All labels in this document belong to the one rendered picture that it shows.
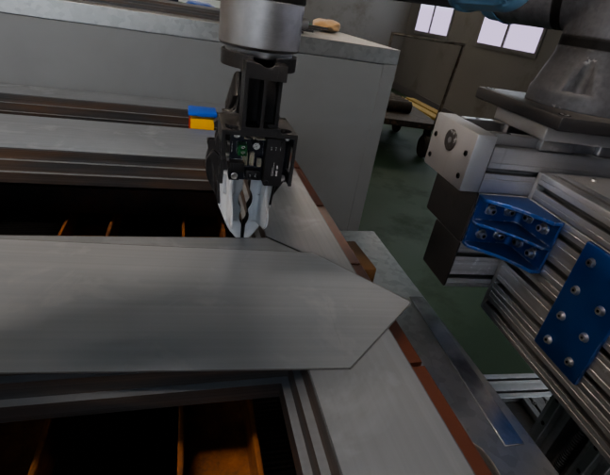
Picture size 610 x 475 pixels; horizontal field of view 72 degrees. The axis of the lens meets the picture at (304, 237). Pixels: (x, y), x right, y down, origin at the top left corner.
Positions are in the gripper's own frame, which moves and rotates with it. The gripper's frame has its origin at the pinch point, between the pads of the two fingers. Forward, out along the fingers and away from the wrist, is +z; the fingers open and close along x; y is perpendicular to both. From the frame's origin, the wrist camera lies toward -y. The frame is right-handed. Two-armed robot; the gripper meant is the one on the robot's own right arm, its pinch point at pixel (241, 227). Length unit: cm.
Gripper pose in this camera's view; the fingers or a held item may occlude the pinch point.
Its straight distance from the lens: 51.6
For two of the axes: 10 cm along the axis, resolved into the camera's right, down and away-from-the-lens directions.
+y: 2.3, 5.0, -8.3
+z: -1.4, 8.6, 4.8
